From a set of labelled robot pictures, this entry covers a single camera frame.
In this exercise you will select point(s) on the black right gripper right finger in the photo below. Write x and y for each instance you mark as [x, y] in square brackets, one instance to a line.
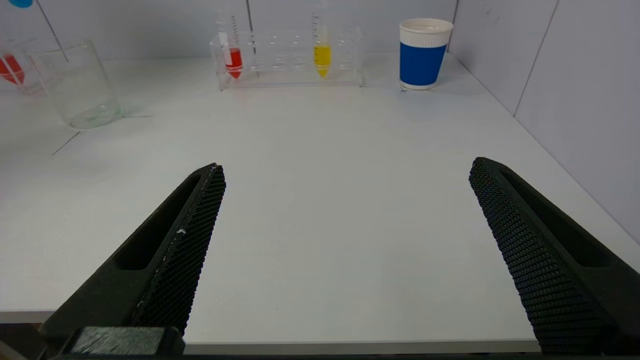
[550, 280]

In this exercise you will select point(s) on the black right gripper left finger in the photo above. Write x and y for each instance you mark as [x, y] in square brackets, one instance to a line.
[165, 280]

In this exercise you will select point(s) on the blue pigment test tube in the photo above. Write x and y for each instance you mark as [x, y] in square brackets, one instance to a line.
[21, 3]

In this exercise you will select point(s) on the clear glass beaker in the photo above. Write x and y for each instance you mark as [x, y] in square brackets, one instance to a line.
[82, 95]

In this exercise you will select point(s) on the red pigment tube white label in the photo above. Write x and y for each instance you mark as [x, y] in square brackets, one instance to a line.
[233, 60]

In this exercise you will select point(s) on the red pigment test tube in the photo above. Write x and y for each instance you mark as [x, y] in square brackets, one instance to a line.
[11, 67]

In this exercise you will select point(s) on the yellow pigment test tube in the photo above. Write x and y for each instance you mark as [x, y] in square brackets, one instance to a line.
[322, 57]

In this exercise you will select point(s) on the blue white paper cup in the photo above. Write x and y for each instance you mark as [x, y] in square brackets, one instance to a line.
[421, 62]

